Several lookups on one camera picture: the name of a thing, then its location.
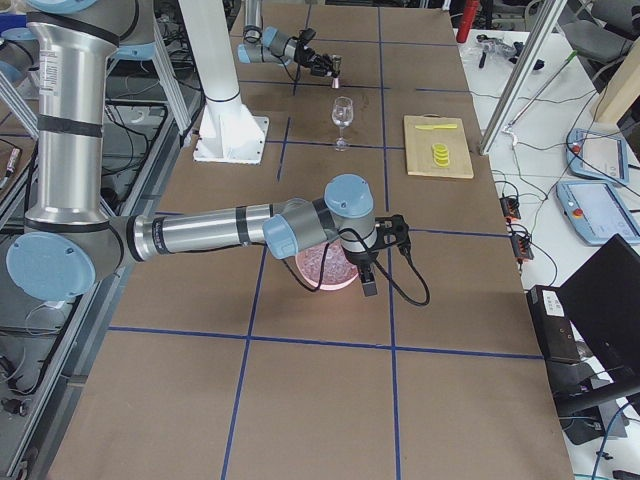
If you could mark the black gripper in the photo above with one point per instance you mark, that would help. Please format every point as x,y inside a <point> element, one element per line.
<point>362,265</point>
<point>308,56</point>

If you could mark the steel double jigger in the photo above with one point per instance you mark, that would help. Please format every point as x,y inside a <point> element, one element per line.
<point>335,71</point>

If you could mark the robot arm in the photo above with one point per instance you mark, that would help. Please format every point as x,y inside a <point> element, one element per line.
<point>267,44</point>
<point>69,244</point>

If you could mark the clear ice cubes pile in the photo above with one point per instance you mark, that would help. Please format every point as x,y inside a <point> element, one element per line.
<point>325,262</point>

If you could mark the clear wine glass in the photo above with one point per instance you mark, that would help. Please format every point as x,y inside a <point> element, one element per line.
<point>342,117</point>

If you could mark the pink bowl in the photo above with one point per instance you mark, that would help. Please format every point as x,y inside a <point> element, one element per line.
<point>325,282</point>

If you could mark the bamboo cutting board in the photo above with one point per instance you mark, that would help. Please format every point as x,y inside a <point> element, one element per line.
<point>418,148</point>

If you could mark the yellow plastic knife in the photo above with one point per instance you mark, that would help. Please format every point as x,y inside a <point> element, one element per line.
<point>439,126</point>

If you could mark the red fire extinguisher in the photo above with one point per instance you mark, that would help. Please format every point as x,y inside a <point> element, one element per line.
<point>467,20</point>

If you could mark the black box with label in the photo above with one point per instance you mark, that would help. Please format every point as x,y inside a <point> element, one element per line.
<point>553,329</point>

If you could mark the black laptop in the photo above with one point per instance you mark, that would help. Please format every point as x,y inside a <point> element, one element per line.
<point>601,299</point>

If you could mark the teach pendant near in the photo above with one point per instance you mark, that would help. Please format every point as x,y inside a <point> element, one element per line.
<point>596,211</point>

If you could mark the teach pendant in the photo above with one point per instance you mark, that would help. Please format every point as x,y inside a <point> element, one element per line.
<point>596,155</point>
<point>596,211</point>

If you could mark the teach pendant far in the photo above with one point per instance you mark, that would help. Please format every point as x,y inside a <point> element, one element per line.
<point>596,155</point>

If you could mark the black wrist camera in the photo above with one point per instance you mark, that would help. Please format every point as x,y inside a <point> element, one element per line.
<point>306,35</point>
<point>393,231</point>

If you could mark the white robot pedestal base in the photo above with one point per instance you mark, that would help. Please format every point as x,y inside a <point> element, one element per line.
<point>228,132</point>

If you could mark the aluminium frame post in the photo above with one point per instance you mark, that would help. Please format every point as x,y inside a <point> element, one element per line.
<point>543,26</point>

